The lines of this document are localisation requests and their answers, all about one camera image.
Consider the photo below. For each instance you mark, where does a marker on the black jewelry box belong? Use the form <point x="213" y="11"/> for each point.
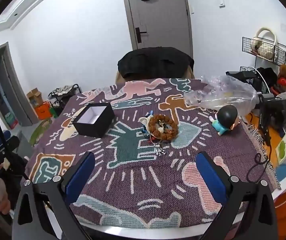
<point x="89" y="127"/>

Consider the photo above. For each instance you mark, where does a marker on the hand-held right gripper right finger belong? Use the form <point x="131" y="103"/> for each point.
<point x="211" y="180"/>

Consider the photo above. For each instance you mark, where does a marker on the green floor mat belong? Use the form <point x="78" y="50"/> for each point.
<point x="39" y="132"/>

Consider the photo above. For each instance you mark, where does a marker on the black bag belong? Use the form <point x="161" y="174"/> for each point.
<point x="265" y="76"/>

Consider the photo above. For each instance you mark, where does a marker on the purple printed blanket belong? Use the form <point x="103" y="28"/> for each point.
<point x="133" y="180"/>

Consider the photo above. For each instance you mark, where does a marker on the small open cardboard box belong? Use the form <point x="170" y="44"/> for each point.
<point x="34" y="97"/>

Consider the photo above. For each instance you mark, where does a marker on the black shoe rack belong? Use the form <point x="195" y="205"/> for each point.
<point x="65" y="91"/>

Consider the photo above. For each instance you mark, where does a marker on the brown plush toy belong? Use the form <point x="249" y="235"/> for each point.
<point x="284" y="76"/>

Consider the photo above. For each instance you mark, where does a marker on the grey door frame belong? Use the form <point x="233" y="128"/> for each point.
<point x="15" y="80"/>

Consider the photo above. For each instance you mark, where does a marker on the black stand device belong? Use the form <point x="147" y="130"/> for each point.
<point x="275" y="105"/>

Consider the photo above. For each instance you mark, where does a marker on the orange box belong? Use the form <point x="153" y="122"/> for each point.
<point x="42" y="111"/>

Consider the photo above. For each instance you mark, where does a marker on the clear plastic bag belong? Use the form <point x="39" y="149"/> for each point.
<point x="220" y="92"/>

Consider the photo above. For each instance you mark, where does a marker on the black jacket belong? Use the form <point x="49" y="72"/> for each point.
<point x="155" y="62"/>

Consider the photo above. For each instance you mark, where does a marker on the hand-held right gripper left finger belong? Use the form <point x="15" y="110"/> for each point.
<point x="79" y="180"/>

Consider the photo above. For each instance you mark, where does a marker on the black-haired doll figurine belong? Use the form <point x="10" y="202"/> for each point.
<point x="228" y="116"/>

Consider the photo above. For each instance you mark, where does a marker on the grey door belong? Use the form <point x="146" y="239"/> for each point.
<point x="158" y="17"/>

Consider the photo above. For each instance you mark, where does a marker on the small white blue figurine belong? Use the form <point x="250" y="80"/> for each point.
<point x="145" y="122"/>

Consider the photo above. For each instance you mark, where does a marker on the white handbag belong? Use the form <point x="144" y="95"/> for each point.
<point x="265" y="50"/>

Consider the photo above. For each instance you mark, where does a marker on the white light switch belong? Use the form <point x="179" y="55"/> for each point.
<point x="222" y="1"/>

